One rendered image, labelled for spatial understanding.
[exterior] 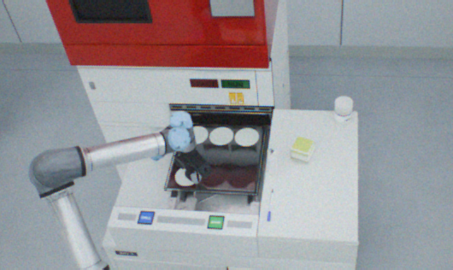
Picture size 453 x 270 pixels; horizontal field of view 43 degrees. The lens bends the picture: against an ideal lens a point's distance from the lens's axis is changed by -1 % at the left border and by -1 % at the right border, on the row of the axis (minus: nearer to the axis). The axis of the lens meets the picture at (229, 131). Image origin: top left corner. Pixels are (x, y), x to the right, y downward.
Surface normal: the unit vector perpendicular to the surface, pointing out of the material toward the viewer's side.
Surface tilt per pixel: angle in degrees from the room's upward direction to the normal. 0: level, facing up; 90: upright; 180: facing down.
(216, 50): 90
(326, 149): 0
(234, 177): 0
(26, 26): 90
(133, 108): 90
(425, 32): 90
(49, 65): 0
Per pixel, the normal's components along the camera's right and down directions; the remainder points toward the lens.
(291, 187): -0.11, -0.67
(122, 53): -0.14, 0.74
